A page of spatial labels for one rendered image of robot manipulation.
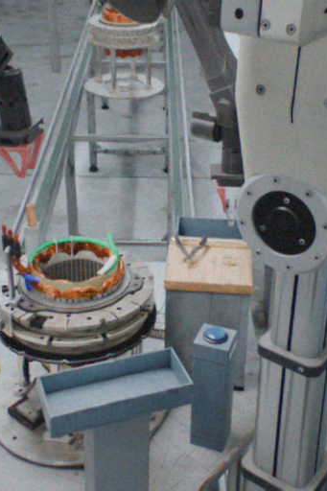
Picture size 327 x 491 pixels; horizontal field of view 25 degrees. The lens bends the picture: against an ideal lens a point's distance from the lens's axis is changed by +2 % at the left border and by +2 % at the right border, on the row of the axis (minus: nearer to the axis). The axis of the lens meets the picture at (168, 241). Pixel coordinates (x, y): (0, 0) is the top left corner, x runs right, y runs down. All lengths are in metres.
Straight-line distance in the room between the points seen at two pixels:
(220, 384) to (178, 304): 0.22
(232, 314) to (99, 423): 0.46
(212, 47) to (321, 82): 0.60
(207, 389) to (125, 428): 0.24
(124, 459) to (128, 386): 0.12
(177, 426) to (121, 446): 0.31
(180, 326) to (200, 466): 0.29
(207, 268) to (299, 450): 0.49
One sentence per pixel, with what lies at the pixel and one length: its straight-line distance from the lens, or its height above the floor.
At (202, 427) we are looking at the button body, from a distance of 1.58.
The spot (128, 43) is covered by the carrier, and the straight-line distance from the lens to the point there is 3.55.
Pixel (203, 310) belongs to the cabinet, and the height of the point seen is 0.99.
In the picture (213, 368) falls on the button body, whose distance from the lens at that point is 1.48.
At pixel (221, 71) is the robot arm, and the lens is 1.48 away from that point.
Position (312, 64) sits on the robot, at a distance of 0.91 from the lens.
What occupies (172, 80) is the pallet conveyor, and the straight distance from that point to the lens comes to 3.97.
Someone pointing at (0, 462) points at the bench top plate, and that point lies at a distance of 1.61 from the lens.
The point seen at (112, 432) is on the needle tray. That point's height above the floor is 0.99.
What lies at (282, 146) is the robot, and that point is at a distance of 0.97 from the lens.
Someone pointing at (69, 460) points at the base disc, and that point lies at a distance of 1.56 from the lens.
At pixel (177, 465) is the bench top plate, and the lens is 1.57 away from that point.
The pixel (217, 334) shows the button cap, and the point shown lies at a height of 1.04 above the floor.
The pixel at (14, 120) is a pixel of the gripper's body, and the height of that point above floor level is 1.42.
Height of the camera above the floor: 1.90
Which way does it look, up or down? 29 degrees down
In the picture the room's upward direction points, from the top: 1 degrees clockwise
